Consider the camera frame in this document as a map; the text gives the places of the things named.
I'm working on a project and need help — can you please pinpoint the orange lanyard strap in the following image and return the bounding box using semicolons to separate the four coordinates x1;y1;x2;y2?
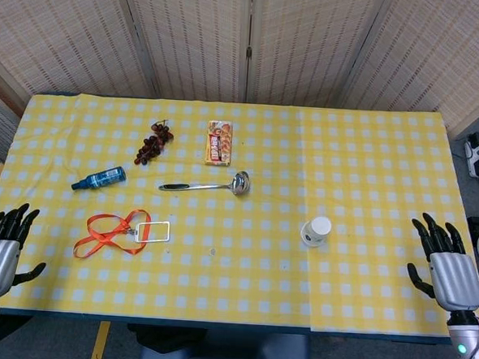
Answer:
73;205;152;264

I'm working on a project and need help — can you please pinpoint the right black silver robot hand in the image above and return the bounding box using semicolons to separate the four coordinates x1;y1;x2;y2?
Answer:
404;212;479;314

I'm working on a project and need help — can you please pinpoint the white paper cup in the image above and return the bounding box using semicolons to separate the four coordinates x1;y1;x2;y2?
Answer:
302;215;333;247
299;220;326;249

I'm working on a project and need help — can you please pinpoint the yellow white checkered tablecloth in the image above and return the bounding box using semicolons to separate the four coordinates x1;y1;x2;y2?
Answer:
0;87;325;330
283;103;479;344

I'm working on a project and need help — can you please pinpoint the dark red grape bunch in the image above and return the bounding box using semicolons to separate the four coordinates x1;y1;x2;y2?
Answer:
133;118;176;169

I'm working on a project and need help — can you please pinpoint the blue spray bottle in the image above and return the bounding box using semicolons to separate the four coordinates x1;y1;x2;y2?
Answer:
71;163;128;194

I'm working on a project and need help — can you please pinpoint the orange snack package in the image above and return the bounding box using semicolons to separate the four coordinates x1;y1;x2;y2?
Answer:
204;119;234;167

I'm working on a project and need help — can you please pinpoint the white power strip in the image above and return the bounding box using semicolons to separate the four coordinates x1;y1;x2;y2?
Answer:
462;131;479;180

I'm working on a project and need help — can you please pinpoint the clear white badge holder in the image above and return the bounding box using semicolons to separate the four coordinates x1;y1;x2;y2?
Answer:
133;218;173;246

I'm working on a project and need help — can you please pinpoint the woven folding screen panel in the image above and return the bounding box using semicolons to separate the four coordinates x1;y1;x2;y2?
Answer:
0;0;164;105
339;0;479;141
244;0;388;112
114;0;254;104

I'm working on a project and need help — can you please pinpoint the stainless steel ladle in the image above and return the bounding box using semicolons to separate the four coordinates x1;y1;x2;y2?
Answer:
158;166;252;198

